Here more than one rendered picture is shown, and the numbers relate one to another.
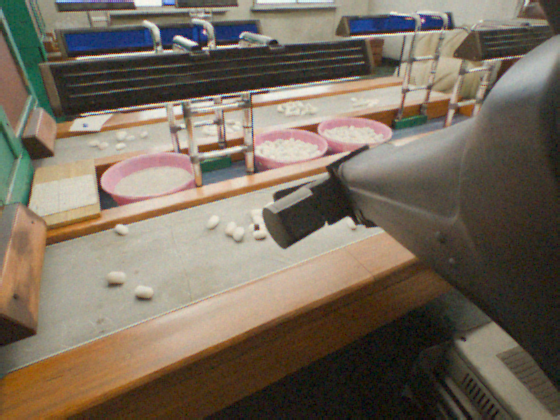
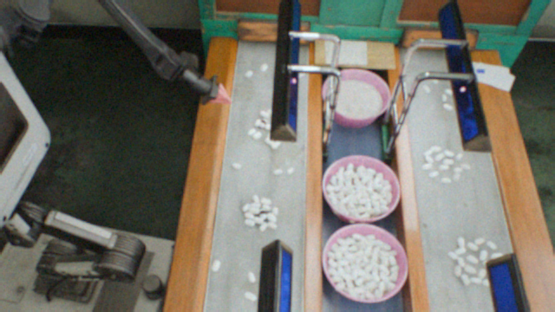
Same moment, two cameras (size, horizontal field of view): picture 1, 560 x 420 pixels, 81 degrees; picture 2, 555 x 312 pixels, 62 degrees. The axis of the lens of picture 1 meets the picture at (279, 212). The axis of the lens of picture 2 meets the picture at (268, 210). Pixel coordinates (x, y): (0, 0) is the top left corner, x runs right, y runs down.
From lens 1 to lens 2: 1.77 m
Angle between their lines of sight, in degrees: 73
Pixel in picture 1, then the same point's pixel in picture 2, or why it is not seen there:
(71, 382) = (218, 50)
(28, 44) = not seen: outside the picture
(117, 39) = (450, 33)
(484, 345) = (162, 253)
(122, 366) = (214, 61)
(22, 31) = not seen: outside the picture
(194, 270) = (251, 94)
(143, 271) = (264, 77)
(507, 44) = (263, 293)
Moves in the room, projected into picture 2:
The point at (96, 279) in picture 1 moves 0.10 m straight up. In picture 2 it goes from (270, 63) to (270, 44)
